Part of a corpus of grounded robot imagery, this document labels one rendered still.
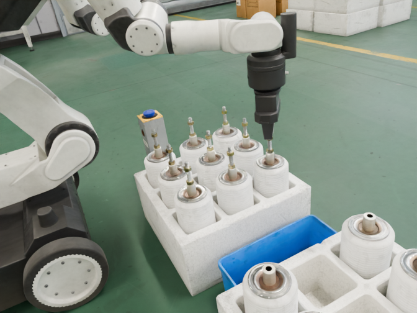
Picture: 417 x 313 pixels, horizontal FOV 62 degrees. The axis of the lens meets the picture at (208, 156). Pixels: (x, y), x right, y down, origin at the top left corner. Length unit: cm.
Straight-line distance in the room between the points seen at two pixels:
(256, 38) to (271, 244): 51
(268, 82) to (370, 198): 61
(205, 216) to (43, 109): 50
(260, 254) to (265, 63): 48
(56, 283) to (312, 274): 62
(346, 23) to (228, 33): 266
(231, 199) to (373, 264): 35
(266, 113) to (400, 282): 43
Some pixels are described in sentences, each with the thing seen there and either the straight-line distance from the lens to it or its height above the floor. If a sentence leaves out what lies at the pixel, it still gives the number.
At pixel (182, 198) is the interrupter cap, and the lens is 85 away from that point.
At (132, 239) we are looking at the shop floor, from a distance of 117.
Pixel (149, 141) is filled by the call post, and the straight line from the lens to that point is 118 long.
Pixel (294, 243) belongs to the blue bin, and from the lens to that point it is 100.
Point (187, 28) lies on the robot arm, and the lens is 79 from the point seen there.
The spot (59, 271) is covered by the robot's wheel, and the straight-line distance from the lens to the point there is 97.
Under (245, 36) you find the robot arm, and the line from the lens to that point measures 77.
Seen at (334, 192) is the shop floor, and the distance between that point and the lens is 127.
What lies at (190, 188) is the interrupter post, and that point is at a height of 28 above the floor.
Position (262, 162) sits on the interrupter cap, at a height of 25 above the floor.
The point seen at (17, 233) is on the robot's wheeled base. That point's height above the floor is 17.
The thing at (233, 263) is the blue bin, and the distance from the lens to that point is 90.
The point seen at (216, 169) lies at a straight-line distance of 96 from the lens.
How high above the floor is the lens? 75
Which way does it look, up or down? 30 degrees down
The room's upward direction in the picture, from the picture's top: 8 degrees counter-clockwise
